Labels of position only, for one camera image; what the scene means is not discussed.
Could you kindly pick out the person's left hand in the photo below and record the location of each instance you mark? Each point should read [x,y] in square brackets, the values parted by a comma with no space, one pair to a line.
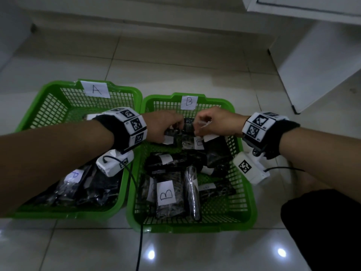
[159,124]

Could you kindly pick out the person's right hand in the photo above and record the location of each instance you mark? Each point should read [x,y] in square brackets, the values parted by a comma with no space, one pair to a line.
[225,122]

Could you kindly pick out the green plastic basket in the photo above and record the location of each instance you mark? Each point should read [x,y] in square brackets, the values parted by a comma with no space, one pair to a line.
[197,227]
[70,214]

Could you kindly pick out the person's left forearm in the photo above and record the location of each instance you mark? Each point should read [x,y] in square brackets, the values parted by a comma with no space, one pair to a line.
[50,163]

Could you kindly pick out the person's right forearm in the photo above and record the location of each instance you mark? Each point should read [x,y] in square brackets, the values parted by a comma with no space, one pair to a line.
[327,158]

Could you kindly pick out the person's right leg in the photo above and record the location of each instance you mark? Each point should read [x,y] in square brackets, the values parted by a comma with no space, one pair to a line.
[310,180]

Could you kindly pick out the black wristband with marker tags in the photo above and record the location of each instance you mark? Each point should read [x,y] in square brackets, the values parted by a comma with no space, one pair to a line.
[112,129]
[285,135]

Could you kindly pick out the white desk cabinet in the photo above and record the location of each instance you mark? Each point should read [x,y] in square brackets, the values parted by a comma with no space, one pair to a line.
[318,67]

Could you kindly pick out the white desk side panel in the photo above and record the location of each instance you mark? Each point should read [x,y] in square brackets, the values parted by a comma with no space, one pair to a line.
[11,31]

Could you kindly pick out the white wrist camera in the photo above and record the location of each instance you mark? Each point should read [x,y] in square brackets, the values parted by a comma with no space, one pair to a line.
[253,174]
[110,166]

